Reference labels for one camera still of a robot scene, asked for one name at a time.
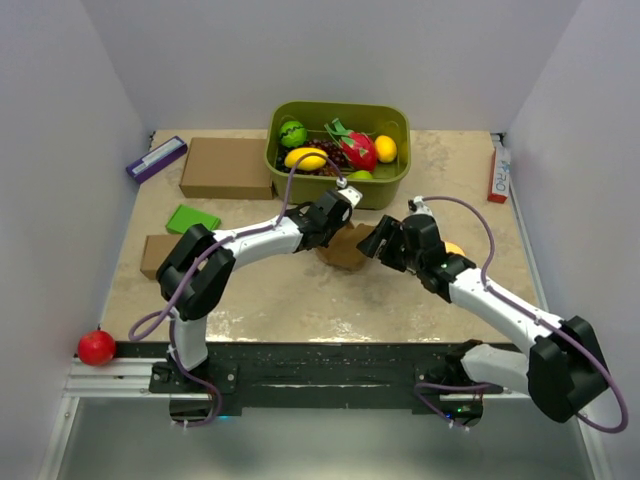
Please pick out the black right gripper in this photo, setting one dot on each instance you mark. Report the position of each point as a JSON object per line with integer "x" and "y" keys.
{"x": 389, "y": 230}

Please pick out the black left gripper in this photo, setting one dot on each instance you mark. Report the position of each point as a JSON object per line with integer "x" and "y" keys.
{"x": 336, "y": 228}

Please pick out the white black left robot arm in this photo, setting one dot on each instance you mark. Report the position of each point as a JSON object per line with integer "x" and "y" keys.
{"x": 195, "y": 274}

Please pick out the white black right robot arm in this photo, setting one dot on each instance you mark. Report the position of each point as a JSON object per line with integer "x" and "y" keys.
{"x": 557, "y": 363}

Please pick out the large closed cardboard box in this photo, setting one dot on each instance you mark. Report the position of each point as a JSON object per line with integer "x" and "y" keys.
{"x": 226, "y": 168}

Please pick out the red white toothpaste box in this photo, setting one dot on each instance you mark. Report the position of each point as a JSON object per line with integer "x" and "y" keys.
{"x": 499, "y": 179}

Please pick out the green small box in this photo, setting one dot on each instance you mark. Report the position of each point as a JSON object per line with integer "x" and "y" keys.
{"x": 185, "y": 217}

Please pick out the small brown cardboard box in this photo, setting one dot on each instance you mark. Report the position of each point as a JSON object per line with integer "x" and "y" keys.
{"x": 155, "y": 251}

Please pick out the purple rectangular box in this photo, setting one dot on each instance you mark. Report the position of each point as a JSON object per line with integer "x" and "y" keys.
{"x": 156, "y": 160}

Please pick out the green toy lime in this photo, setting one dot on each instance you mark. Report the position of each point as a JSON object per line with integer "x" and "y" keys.
{"x": 361, "y": 175}

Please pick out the yellow toy mango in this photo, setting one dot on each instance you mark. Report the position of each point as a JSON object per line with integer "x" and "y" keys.
{"x": 306, "y": 159}

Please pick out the dark toy grapes bunch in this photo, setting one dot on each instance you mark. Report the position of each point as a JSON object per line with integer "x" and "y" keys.
{"x": 333, "y": 153}

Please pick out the round yellow sponge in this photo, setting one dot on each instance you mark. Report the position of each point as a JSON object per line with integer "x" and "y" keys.
{"x": 452, "y": 248}

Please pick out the pink toy dragon fruit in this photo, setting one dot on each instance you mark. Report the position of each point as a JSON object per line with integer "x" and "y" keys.
{"x": 358, "y": 148}

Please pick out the yellow toy lemon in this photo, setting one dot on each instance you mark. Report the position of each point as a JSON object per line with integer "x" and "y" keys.
{"x": 386, "y": 149}

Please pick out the green toy watermelon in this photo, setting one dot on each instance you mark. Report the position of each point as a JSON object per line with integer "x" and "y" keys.
{"x": 292, "y": 134}

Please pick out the red toy tomato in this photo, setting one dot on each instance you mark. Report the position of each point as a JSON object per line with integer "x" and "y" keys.
{"x": 96, "y": 348}

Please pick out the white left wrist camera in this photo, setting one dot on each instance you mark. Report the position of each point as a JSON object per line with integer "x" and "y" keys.
{"x": 352, "y": 195}

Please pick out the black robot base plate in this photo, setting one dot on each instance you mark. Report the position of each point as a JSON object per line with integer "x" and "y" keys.
{"x": 321, "y": 376}

